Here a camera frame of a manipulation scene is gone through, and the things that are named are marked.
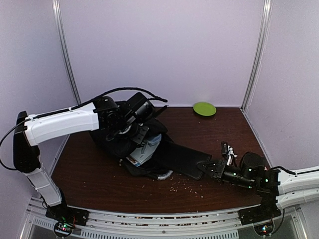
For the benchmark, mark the front aluminium rail base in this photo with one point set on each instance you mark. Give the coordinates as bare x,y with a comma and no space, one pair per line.
222,224

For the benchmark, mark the black student bag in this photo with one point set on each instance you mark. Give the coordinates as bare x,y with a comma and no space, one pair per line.
149,168

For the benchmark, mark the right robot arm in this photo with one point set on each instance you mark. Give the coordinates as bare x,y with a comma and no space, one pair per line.
278,188

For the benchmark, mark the aluminium frame post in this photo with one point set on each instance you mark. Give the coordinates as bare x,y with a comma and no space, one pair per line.
63,43
264,28

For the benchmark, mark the green plate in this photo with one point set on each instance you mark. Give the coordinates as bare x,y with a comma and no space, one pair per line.
204,109

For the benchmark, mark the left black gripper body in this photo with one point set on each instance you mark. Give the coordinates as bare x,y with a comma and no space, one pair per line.
129,131

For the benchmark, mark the right aluminium frame post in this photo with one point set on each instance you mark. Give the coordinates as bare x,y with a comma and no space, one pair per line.
264,28

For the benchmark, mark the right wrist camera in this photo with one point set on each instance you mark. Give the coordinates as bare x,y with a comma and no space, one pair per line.
244,159

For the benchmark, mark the dog picture book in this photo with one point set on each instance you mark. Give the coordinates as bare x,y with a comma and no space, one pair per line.
136,160

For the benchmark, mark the light blue zipper case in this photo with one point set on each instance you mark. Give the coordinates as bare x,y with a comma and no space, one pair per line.
149,147

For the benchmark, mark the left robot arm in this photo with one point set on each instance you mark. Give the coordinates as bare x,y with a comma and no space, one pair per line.
31,130

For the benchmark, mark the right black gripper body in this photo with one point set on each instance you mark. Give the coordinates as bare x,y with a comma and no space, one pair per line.
234,179

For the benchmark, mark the left aluminium frame post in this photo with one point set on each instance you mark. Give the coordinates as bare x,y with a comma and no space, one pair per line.
63,43

